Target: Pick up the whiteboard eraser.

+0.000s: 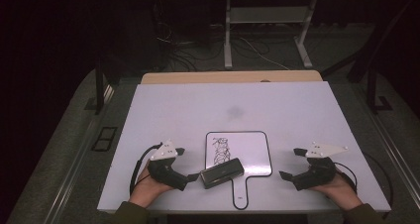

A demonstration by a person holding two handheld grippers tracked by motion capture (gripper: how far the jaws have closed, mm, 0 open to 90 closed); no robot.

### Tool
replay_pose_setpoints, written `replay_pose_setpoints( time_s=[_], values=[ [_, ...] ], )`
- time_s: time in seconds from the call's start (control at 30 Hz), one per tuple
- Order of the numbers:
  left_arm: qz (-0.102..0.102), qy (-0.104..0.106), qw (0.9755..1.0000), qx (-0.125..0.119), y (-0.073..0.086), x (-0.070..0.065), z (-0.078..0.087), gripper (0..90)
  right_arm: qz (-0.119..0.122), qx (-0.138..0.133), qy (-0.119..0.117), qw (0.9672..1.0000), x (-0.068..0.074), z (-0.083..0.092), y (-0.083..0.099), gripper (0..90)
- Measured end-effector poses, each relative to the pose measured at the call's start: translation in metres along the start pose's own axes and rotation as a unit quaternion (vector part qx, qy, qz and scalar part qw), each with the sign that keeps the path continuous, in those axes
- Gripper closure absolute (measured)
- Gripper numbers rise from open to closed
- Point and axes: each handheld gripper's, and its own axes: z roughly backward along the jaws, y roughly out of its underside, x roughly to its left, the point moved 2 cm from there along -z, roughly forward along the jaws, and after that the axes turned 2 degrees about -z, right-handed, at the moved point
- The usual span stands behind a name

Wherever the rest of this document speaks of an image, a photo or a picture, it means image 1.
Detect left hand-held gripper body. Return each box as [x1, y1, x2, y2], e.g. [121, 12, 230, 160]
[147, 139, 190, 191]

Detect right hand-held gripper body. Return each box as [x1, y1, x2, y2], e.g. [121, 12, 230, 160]
[291, 142, 350, 191]

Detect black whiteboard eraser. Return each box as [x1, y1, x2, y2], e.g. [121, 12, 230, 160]
[199, 157, 246, 190]

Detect small whiteboard with handle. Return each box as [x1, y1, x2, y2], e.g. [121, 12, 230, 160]
[204, 130, 274, 211]

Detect person's left hand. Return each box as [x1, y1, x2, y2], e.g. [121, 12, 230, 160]
[128, 161, 175, 209]

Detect person's right hand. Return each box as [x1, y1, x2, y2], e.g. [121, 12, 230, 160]
[308, 171, 364, 212]

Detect wooden table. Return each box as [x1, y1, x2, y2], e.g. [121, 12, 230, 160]
[141, 69, 324, 85]

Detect black metal stand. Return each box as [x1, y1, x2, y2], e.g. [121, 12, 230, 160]
[366, 64, 394, 115]

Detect white metal stand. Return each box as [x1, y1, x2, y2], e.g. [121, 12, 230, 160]
[223, 0, 320, 70]

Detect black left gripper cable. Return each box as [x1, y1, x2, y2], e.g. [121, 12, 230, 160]
[129, 142, 163, 196]

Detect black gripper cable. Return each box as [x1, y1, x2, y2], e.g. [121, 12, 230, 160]
[333, 162, 360, 194]
[129, 142, 163, 196]

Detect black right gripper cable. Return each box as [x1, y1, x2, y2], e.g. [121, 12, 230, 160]
[333, 162, 360, 194]

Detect black floor cables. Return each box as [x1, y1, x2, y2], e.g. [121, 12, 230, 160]
[154, 2, 229, 73]

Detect white floor cable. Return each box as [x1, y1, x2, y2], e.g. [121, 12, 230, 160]
[238, 36, 291, 71]

